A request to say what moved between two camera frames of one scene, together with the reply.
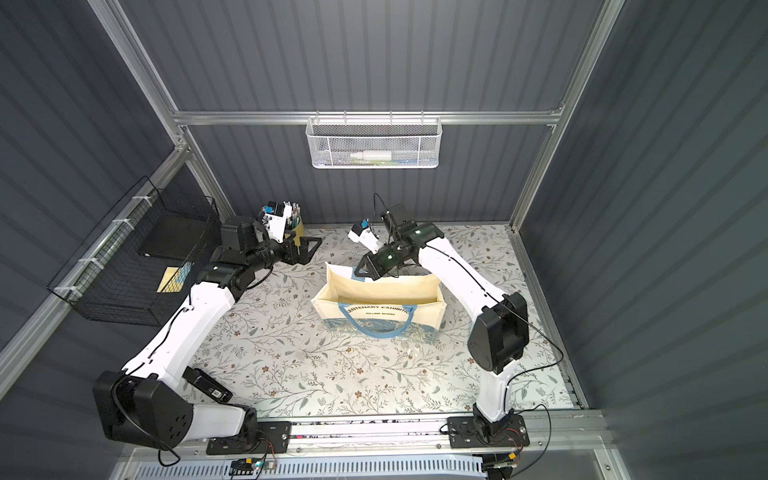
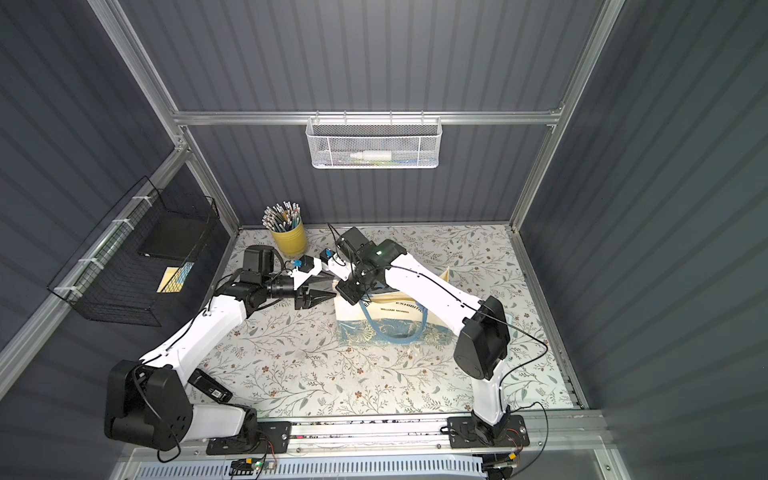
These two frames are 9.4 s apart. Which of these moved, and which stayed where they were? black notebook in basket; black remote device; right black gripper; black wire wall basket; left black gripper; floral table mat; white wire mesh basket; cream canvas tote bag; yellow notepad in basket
Moved: right black gripper; left black gripper; cream canvas tote bag
Stayed: white wire mesh basket; black notebook in basket; yellow notepad in basket; black remote device; floral table mat; black wire wall basket
